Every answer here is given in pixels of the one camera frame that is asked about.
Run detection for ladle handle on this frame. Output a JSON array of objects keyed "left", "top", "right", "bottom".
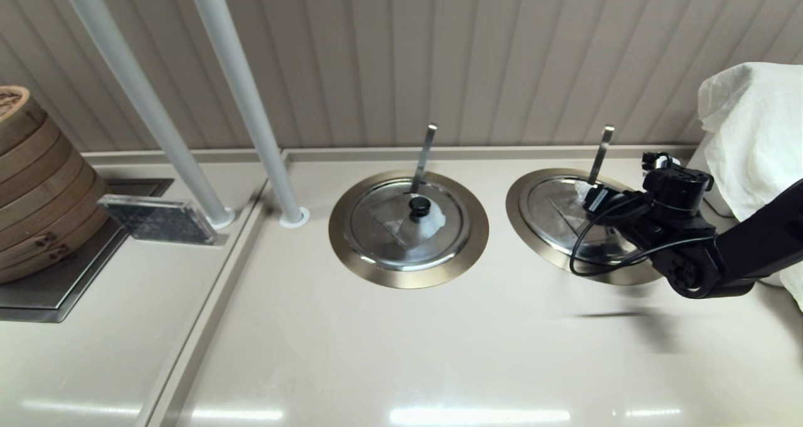
[
  {"left": 411, "top": 124, "right": 438, "bottom": 196},
  {"left": 587, "top": 126, "right": 616, "bottom": 186}
]

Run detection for steel hinged lid black knob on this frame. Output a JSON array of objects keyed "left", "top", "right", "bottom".
[
  {"left": 522, "top": 175, "right": 647, "bottom": 266},
  {"left": 346, "top": 178, "right": 470, "bottom": 271}
]

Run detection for white box appliance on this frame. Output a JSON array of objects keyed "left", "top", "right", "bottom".
[{"left": 681, "top": 140, "right": 733, "bottom": 219}]

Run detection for white round pole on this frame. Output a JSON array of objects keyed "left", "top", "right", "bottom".
[
  {"left": 184, "top": 0, "right": 311, "bottom": 229},
  {"left": 55, "top": 0, "right": 236, "bottom": 230}
]

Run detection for clear acrylic sign block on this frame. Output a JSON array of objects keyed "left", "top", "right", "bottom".
[{"left": 97, "top": 194, "right": 228, "bottom": 246}]

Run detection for stacked bamboo steamer baskets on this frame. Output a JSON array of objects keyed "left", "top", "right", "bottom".
[{"left": 0, "top": 86, "right": 111, "bottom": 285}]

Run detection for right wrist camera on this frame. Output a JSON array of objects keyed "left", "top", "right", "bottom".
[{"left": 641, "top": 152, "right": 681, "bottom": 174}]

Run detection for steel recessed steamer tray frame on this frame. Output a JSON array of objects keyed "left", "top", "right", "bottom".
[{"left": 0, "top": 178, "right": 175, "bottom": 323}]

